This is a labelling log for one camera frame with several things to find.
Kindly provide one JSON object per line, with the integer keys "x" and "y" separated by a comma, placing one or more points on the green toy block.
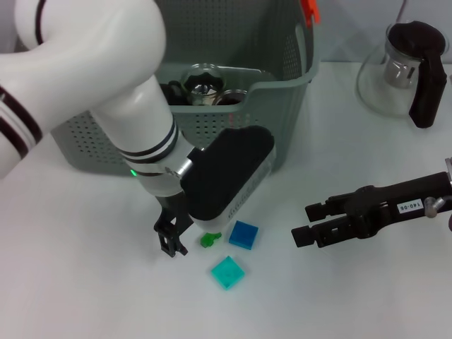
{"x": 208, "y": 240}

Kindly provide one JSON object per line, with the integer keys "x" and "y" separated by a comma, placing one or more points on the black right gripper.
{"x": 388, "y": 208}

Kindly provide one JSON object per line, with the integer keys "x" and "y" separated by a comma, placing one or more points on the teal square toy block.
{"x": 229, "y": 272}

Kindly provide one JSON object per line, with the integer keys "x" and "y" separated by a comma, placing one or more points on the grey perforated storage basket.
{"x": 282, "y": 106}

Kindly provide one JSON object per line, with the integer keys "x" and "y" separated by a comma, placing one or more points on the blue square toy block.
{"x": 243, "y": 236}

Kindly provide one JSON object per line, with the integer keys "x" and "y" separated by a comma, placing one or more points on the glass teacup black sleeve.
{"x": 222, "y": 97}
{"x": 203, "y": 84}
{"x": 173, "y": 93}

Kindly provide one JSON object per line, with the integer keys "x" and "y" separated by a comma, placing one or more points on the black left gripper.
{"x": 173, "y": 208}

